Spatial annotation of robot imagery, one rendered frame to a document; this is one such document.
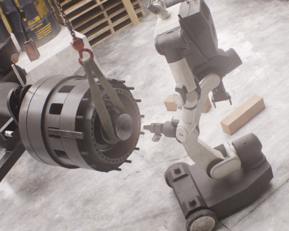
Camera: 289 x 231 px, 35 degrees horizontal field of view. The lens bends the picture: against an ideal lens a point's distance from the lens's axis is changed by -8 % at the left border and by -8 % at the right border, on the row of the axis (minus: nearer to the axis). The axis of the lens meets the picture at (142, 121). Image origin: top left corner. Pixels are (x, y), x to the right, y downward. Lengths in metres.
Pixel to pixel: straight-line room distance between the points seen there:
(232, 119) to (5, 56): 1.87
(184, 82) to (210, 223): 1.00
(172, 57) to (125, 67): 2.93
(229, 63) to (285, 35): 2.22
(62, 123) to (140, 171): 1.25
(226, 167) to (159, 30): 0.98
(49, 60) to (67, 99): 2.64
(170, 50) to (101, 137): 0.64
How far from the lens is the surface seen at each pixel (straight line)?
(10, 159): 3.44
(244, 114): 3.67
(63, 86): 2.73
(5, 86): 3.37
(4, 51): 3.88
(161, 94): 4.46
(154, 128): 2.66
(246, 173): 3.03
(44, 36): 5.70
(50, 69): 5.25
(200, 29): 2.42
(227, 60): 2.63
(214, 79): 2.62
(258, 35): 4.93
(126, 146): 2.77
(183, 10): 2.46
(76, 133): 2.47
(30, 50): 2.48
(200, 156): 2.88
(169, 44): 2.29
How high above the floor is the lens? 2.20
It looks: 32 degrees down
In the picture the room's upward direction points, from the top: 25 degrees counter-clockwise
